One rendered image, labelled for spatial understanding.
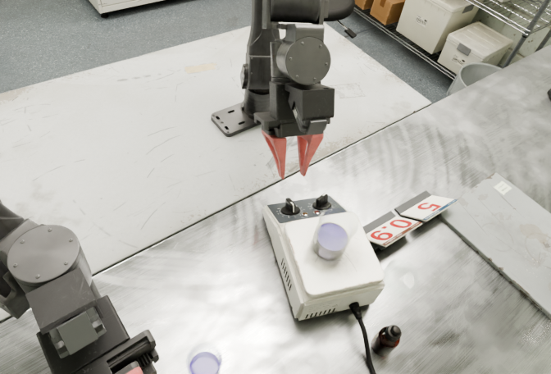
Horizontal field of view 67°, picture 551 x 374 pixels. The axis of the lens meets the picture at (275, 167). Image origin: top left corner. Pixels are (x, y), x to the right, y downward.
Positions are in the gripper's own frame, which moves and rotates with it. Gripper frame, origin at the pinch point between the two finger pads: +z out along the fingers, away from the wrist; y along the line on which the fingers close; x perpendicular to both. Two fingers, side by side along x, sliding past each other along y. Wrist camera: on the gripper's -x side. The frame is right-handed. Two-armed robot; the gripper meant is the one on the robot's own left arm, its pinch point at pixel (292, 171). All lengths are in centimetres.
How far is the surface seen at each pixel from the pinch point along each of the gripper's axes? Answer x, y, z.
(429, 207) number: 0.4, 26.5, 10.6
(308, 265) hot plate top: -10.9, -1.5, 10.1
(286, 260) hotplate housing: -7.4, -3.6, 10.9
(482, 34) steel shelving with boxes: 156, 176, -13
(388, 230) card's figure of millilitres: -2.0, 16.7, 12.4
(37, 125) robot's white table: 31, -41, -5
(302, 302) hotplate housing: -13.2, -3.4, 14.1
